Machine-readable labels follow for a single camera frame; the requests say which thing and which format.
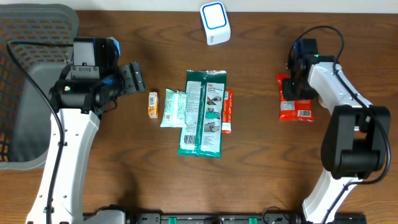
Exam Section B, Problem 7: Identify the red snack packet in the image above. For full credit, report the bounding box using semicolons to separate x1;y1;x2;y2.
277;73;315;121

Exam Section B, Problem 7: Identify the orange tissue pack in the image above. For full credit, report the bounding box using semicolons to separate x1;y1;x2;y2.
148;91;159;119

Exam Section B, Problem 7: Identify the light green wipes pack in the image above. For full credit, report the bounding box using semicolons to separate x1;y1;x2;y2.
160;89;187;128

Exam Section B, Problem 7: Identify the red stick sachet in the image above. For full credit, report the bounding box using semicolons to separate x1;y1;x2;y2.
221;90;234;134

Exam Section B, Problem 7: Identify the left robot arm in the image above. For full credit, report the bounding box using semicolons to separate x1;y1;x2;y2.
25;108;128;223

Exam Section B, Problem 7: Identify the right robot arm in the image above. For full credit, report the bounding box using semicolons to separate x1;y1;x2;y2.
283;54;391;223

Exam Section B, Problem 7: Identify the white barcode scanner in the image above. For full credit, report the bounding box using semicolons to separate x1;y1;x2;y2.
200;1;231;45

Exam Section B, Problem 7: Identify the grey plastic mesh basket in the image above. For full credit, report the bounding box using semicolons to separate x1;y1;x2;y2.
1;4;79;170

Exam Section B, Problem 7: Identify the left black cable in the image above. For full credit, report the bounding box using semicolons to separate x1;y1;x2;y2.
6;40;74;224

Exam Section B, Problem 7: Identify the black cable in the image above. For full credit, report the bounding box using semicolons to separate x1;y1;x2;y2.
287;25;392;224
6;40;74;224

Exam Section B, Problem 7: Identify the right black cable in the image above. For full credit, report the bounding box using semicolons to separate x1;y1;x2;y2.
287;25;392;224

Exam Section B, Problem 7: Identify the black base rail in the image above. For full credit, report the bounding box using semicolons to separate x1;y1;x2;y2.
83;212;368;224

